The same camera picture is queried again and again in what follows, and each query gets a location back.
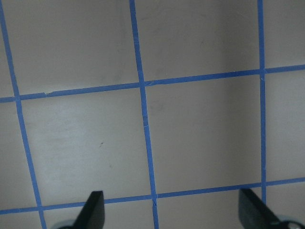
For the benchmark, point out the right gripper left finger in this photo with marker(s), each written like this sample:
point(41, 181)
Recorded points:
point(91, 216)

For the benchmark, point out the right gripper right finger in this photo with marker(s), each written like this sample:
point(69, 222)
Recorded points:
point(253, 213)

